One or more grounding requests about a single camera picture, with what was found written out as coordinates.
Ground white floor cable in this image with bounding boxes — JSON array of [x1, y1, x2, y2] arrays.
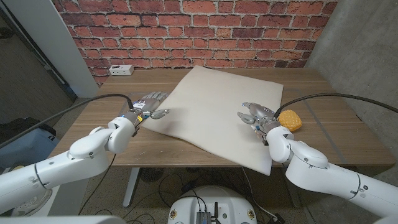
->
[[241, 167, 278, 220]]

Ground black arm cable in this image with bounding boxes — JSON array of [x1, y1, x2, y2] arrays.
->
[[0, 93, 134, 149], [273, 92, 398, 118]]

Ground blue storage bin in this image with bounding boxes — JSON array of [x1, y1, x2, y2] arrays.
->
[[0, 128, 60, 170]]

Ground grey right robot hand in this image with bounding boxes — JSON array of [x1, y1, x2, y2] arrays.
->
[[237, 101, 282, 138]]

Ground white sneaker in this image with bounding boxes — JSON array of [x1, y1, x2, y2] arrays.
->
[[11, 188, 53, 218]]

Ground white power strip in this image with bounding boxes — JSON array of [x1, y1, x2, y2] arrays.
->
[[108, 64, 135, 77]]

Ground white table leg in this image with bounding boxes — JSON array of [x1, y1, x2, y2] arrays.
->
[[123, 167, 141, 208]]

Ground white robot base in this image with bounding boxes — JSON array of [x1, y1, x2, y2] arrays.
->
[[167, 185, 258, 224]]

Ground small grey electronics box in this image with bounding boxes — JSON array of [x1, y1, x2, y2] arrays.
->
[[196, 211, 212, 224]]

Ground black round floor fan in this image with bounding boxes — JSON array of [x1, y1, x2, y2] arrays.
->
[[139, 167, 165, 184]]

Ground red brick printed backdrop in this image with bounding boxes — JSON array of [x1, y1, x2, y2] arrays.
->
[[51, 0, 340, 86]]

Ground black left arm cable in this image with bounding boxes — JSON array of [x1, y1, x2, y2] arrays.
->
[[0, 93, 134, 149]]

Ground black bag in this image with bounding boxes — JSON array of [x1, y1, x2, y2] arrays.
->
[[0, 117, 57, 144]]

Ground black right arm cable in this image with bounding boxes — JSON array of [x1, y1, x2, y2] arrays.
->
[[273, 92, 398, 118]]

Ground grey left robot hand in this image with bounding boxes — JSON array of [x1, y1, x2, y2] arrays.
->
[[124, 91, 171, 128]]

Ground white structural column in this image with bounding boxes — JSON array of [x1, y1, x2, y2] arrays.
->
[[2, 0, 100, 99]]

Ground yellow textured sponge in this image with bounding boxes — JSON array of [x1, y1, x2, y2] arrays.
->
[[277, 109, 303, 133]]

